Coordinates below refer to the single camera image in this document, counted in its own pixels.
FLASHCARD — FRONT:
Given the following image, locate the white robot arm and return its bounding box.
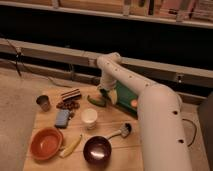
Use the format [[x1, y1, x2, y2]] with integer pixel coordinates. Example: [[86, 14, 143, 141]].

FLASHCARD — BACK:
[[97, 52, 192, 171]]

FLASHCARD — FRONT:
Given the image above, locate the white plastic cup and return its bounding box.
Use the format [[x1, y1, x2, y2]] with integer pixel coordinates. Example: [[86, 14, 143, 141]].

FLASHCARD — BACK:
[[81, 108, 98, 129]]

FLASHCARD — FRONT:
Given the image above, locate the small metal cup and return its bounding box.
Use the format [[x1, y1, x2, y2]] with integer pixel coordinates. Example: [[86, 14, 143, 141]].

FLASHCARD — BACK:
[[36, 95, 51, 112]]

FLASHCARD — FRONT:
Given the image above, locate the green plastic tray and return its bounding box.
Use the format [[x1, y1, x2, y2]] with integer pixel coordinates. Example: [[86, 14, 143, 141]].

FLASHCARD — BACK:
[[98, 82, 138, 117]]

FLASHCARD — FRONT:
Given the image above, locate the orange ball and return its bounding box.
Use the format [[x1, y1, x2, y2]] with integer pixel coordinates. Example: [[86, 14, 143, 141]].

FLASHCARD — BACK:
[[131, 100, 138, 108]]

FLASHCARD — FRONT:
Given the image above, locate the brown striped block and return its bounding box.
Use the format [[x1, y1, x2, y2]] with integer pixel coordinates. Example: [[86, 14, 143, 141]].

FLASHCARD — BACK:
[[61, 89, 81, 101]]

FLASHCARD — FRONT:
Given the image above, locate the blue sponge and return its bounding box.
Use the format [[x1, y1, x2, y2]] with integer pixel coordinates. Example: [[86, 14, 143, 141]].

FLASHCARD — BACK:
[[55, 110, 70, 129]]

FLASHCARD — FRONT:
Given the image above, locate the dark maroon bowl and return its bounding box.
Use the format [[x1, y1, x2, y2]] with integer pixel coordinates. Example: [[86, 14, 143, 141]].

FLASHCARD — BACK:
[[83, 136, 112, 165]]

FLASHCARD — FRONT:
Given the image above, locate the yellow banana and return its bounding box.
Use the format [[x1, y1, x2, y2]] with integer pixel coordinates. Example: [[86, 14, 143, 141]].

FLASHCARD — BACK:
[[59, 135, 82, 158]]

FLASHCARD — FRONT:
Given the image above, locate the orange bowl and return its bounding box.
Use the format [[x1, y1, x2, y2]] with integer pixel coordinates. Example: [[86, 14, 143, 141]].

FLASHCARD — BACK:
[[30, 127, 63, 161]]

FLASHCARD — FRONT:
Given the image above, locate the black cable right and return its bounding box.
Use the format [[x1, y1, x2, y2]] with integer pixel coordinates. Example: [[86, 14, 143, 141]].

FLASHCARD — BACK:
[[181, 118, 198, 148]]

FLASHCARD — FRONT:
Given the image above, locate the black cable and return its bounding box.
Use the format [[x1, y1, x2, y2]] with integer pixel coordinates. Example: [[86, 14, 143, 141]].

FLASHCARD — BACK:
[[0, 33, 73, 88], [181, 118, 198, 148]]

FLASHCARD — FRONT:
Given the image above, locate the black cable left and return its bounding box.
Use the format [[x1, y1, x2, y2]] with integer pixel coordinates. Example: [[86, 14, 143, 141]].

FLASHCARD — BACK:
[[0, 33, 73, 88]]

